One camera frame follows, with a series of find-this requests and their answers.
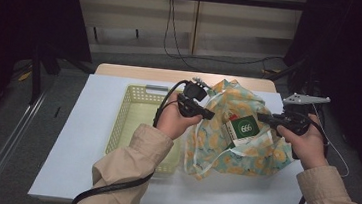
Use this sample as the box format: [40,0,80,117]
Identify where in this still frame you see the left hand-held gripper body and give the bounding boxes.
[176,75,213,121]

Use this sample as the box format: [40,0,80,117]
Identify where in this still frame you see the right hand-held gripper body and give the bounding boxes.
[274,90,332,140]

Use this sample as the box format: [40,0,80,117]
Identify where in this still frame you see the green top medicine box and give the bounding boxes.
[227,112,262,144]

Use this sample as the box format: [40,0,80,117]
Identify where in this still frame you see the white green medicine box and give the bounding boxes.
[218,115,246,151]

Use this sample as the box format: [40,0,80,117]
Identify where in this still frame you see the fruit print cloth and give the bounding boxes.
[181,75,302,190]

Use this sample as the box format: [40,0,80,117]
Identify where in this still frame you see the pale yellow perforated plastic basket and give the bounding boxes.
[103,81,188,176]

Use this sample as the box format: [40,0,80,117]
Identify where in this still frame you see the person's left hand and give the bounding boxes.
[154,91,206,144]

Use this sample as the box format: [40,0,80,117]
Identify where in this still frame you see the person's right hand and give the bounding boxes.
[272,109,333,172]

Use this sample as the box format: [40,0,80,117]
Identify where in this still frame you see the black tripod stand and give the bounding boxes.
[265,53,325,96]

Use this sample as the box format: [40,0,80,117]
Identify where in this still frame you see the white table cover sheet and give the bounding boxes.
[27,67,324,204]

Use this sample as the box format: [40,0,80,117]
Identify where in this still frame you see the black metal stand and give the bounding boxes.
[27,42,98,111]

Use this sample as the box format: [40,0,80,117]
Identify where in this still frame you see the thin white gripper cable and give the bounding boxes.
[306,103,357,180]

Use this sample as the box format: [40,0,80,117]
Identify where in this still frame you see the black wall cable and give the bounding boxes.
[161,0,292,71]
[164,0,212,73]

